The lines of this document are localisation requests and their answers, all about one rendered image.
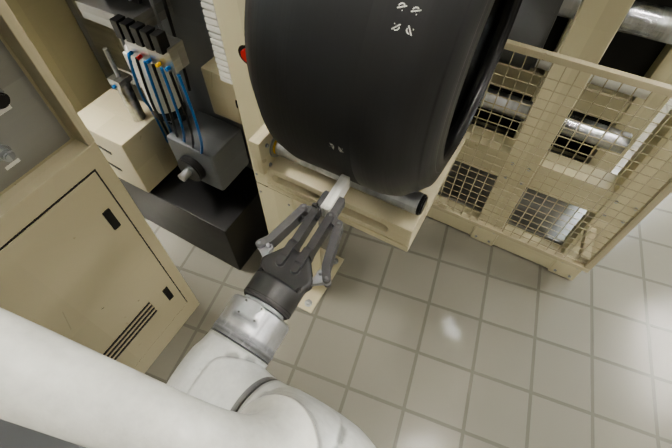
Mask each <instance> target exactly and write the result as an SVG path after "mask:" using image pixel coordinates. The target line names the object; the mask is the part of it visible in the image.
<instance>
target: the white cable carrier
mask: <svg viewBox="0 0 672 448"><path fill-rule="evenodd" d="M201 6H202V7H203V8H204V9H203V14H204V15H205V17H204V18H205V22H206V23H207V24H206V26H207V29H208V30H210V31H209V32H208V33H209V36H210V37H211V38H210V41H211V43H212V44H213V45H212V48H213V50H214V52H213V53H214V56H215V60H216V63H218V64H217V67H218V69H219V70H218V71H219V74H220V79H221V81H224V82H226V83H229V84H232V85H233V83H232V79H231V74H230V70H229V66H228V62H227V58H226V54H225V49H224V45H223V41H222V37H221V33H220V29H219V24H218V20H217V16H216V12H215V8H214V3H213V0H202V1H201Z"/></svg>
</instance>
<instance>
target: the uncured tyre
mask: <svg viewBox="0 0 672 448"><path fill-rule="evenodd" d="M396 1H397V0H245V15H244V37H245V52H246V61H247V67H248V73H249V77H250V81H251V85H252V88H253V91H254V95H255V98H256V101H257V104H258V107H259V110H260V113H261V116H262V118H263V121H264V123H265V125H266V127H267V129H268V131H269V132H270V134H271V135H272V137H273V138H274V139H275V140H276V141H277V142H278V143H279V144H280V145H281V146H282V147H284V148H285V149H286V150H287V151H288V152H290V153H291V154H292V155H293V156H295V157H296V158H298V159H301V160H303V161H305V162H308V163H310V164H312V165H315V166H317V167H319V168H322V169H324V170H326V171H329V172H331V173H333V174H336V175H338V176H341V174H344V175H346V176H348V177H350V181H352V182H354V183H357V184H359V185H361V186H364V187H366V188H368V189H371V190H373V191H375V192H378V193H380V194H385V195H392V196H400V197H401V196H404V195H407V194H410V193H413V192H416V191H419V190H421V189H424V188H427V187H430V186H431V185H432V184H433V183H434V182H435V181H436V180H437V178H438V177H439V176H440V174H441V173H442V171H443V170H444V168H445V166H446V165H447V163H448V162H449V160H450V159H451V157H452V155H453V154H454V152H455V151H456V149H457V147H458V146H459V144H460V142H461V140H462V139H463V137H464V135H465V133H466V131H467V129H468V127H469V125H470V123H471V121H472V119H473V117H474V115H475V113H476V111H477V109H478V106H479V104H480V102H481V100H482V98H483V96H484V93H485V91H486V89H487V87H488V84H489V82H490V80H491V78H492V75H493V73H494V71H495V68H496V66H497V63H498V61H499V59H500V56H501V54H502V51H503V49H504V47H505V44H506V42H507V39H508V37H509V34H510V32H511V29H512V27H513V24H514V21H515V19H516V16H517V14H518V11H519V8H520V6H521V3H522V0H419V1H422V2H425V3H427V4H426V7H425V10H424V13H423V16H422V19H421V22H420V25H419V28H418V31H417V35H416V38H415V41H414V42H412V41H408V40H404V39H401V38H397V37H394V36H390V35H387V32H388V28H389V25H390V21H391V18H392V14H393V11H394V8H395V4H396ZM326 139H329V140H331V141H334V142H336V143H339V144H341V145H344V146H345V150H346V157H345V156H343V155H340V154H338V153H336V152H333V151H331V150H328V148H327V141H326Z"/></svg>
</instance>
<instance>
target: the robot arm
mask: <svg viewBox="0 0 672 448"><path fill-rule="evenodd" d="M349 188H350V177H348V176H346V175H344V174H341V176H340V177H339V179H338V180H337V182H336V183H335V185H334V186H333V188H332V189H331V191H330V192H329V191H327V190H326V191H324V192H323V193H322V195H321V196H320V198H319V199H318V201H317V202H314V203H312V206H308V205H306V204H304V203H303V204H301V205H300V206H299V207H298V208H297V209H295V210H294V211H293V212H292V213H291V214H290V215H289V216H288V217H287V218H286V219H285V220H284V221H283V222H281V223H280V224H279V225H278V226H277V227H276V228H275V229H274V230H273V231H272V232H271V233H270V234H269V235H267V236H265V237H263V238H261V239H258V240H257V241H256V243H255V244H256V247H257V248H258V250H259V252H260V253H261V255H262V257H263V258H262V259H261V262H260V267H259V269H258V270H257V271H256V273H255V274H254V276H253V277H252V279H251V280H250V282H249V283H248V284H247V286H246V287H245V289H244V294H245V296H243V295H240V294H235V295H234V296H233V297H232V299H231V300H230V302H229V303H228V305H227V306H226V308H225V309H224V311H223V312H222V314H221V315H220V316H219V318H218V319H217V320H216V321H215V322H214V324H213V327H212V328H213V329H212V328H211V329H210V331H209V332H208V333H207V334H206V335H205V336H204V337H203V339H202V340H200V341H199V342H198V343H197V344H195V345H194V346H193V347H192V349H191V350H190V351H189V352H188V353H187V355H186V356H185V357H184V358H183V360H182V361H181V363H180V364H179V365H178V367H177V368H176V370H175V371H174V373H173V374H172V376H171V377H170V379H169V380H168V382H167V384H165V383H163V382H161V381H159V380H157V379H154V378H152V377H150V376H148V375H146V374H144V373H142V372H139V371H137V370H135V369H133V368H131V367H129V366H127V365H124V364H122V363H120V362H118V361H116V360H114V359H111V358H109V357H107V356H105V355H103V354H101V353H99V352H96V351H94V350H92V349H90V348H88V347H86V346H84V345H81V344H79V343H77V342H75V341H73V340H71V339H68V338H66V337H64V336H62V335H60V334H58V333H56V332H53V331H51V330H49V329H47V328H45V327H43V326H40V325H38V324H36V323H34V322H32V321H29V320H27V319H25V318H23V317H21V316H18V315H16V314H14V313H12V312H10V311H7V310H5V309H3V308H0V419H2V420H5V421H8V422H11V423H14V424H17V425H20V426H23V427H26V428H29V429H32V430H35V431H38V432H41V433H44V434H47V435H50V436H53V437H56V438H59V439H62V440H65V441H68V442H71V443H74V444H77V445H80V446H83V447H86V448H376V447H375V445H374V444H373V443H372V441H371V440H370V439H369V438H368V437H367V436H366V434H365V433H364V432H363V431H362V430H361V429H360V428H359V427H358V426H356V425H355V424H354V423H352V422H351V421H350V420H348V419H347V418H346V417H344V416H343V415H341V414H340V413H338V412H337V411H335V410H334V409H332V408H331V407H329V406H328V405H326V404H324V403H323V402H321V401H319V400H318V399H316V398H314V397H312V396H310V395H309V394H307V393H305V392H303V391H301V390H299V389H297V388H294V387H291V386H288V385H286V384H284V383H282V382H281V381H279V380H277V379H276V378H275V377H273V376H272V375H271V374H270V373H269V372H268V371H267V370H266V368H267V366H268V364H269V362H270V361H271V360H272V359H273V356H274V354H275V352H276V351H277V349H278V347H279V346H280V344H281V342H282V340H283V339H284V337H285V335H286V334H287V332H288V330H289V328H288V325H287V324H286V323H285V322H284V321H283V320H287V319H290V317H291V316H292V314H293V312H294V311H295V309H296V307H297V306H298V304H299V302H300V301H301V299H302V297H303V296H304V294H305V293H307V292H308V291H310V290H311V289H312V287H313V286H321V285H324V286H325V287H326V288H329V287H330V286H331V284H332V281H331V270H332V267H333V264H334V260H335V257H336V254H337V250H338V247H339V244H340V240H341V237H342V234H343V222H342V221H341V220H339V219H338V216H339V215H340V213H341V211H342V210H343V208H344V207H345V198H344V196H345V194H346V193H347V191H348V190H349ZM321 213H322V216H324V217H325V218H324V219H323V221H322V222H321V224H320V225H319V227H318V228H317V230H316V232H315V233H314V235H313V236H312V238H311V239H310V241H309V242H308V244H307V246H306V247H304V248H303V250H302V251H301V252H299V251H300V248H301V247H302V245H303V244H304V242H305V240H306V239H307V237H308V236H309V234H310V233H311V231H312V229H313V228H314V226H315V225H316V223H317V222H318V220H319V218H320V217H321ZM299 224H301V225H300V226H299V228H298V229H297V231H296V232H295V234H294V235H293V237H292V238H291V239H290V240H289V241H288V242H287V244H286V245H285V247H283V248H281V249H279V250H277V251H274V252H272V251H273V250H274V247H276V246H277V245H278V244H279V243H281V242H282V241H283V240H284V239H285V238H286V237H287V236H288V235H289V234H290V233H291V232H292V231H293V230H294V229H295V228H296V227H297V226H298V225H299ZM332 228H333V230H332V233H331V236H330V240H329V243H328V246H327V249H326V252H325V255H324V259H323V262H322V269H321V270H318V271H317V273H316V276H315V277H313V273H312V264H311V263H312V262H313V260H314V257H315V255H316V253H317V252H318V250H319V249H320V247H321V245H322V244H323V242H324V241H325V239H326V237H327V236H328V234H329V233H330V231H331V229H332ZM271 252H272V253H271Z"/></svg>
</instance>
